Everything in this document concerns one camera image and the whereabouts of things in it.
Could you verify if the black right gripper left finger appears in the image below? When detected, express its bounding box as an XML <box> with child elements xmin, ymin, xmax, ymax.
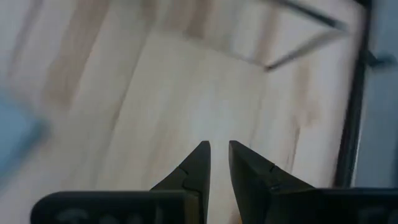
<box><xmin>150</xmin><ymin>140</ymin><xmax>212</xmax><ymax>224</ymax></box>

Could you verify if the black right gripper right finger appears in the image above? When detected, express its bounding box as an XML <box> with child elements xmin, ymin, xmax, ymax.
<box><xmin>228</xmin><ymin>140</ymin><xmax>315</xmax><ymax>224</ymax></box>

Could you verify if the grey-blue folded cloth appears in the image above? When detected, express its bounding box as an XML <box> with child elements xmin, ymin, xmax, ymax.
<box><xmin>0</xmin><ymin>90</ymin><xmax>52</xmax><ymax>190</ymax></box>

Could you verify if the black metal table frame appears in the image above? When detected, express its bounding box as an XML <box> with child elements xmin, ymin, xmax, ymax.
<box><xmin>332</xmin><ymin>0</ymin><xmax>374</xmax><ymax>189</ymax></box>

